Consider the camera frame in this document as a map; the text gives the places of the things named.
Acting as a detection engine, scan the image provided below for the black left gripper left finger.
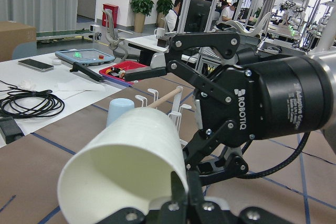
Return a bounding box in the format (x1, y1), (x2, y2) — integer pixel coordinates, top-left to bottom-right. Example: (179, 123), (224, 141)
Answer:
(115, 172), (187, 223)

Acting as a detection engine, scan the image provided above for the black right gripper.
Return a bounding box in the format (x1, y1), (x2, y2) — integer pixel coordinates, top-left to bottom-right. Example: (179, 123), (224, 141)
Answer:
(183, 56), (333, 186)

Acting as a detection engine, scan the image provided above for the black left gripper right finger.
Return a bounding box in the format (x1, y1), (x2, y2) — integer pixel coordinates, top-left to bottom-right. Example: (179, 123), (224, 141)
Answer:
(186, 170), (336, 224)

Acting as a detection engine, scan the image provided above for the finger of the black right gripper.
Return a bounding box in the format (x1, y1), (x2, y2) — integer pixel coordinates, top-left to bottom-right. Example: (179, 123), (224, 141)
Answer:
(123, 31), (241, 109)

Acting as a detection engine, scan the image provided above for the white ikea cup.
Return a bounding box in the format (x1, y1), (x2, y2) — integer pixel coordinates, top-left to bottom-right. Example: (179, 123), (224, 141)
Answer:
(57, 107), (188, 223)

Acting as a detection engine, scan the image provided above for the light blue ikea cup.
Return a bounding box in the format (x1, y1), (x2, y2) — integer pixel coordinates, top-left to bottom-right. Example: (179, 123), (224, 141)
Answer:
(106, 98), (134, 127)

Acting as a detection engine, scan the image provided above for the black computer monitor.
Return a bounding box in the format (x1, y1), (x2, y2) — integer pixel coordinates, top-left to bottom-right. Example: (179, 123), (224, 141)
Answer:
(184, 0), (212, 33)

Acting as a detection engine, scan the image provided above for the green potted plant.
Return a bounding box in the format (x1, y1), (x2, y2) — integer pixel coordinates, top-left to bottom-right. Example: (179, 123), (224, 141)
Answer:
(130, 0), (154, 33)

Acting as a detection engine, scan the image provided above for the red plastic tray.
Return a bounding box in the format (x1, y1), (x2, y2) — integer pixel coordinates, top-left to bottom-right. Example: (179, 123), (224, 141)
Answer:
(99, 60), (145, 87)

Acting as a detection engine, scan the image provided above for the blue teach pendant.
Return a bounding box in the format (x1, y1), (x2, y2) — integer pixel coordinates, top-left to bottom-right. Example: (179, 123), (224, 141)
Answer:
(55, 49), (115, 66)

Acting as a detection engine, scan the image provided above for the black power adapter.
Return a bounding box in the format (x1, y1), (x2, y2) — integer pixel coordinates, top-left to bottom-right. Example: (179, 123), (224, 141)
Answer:
(1, 116), (25, 144)

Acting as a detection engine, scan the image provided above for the black smartphone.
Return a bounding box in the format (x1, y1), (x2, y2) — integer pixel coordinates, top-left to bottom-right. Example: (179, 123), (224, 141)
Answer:
(18, 59), (54, 72)

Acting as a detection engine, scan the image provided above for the white wire cup rack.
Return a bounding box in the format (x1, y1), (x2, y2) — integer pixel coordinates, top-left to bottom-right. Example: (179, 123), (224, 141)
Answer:
(134, 86), (197, 147)

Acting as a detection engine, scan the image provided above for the coiled black cable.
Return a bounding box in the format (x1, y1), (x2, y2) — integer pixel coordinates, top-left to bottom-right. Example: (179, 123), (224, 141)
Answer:
(0, 79), (66, 119)

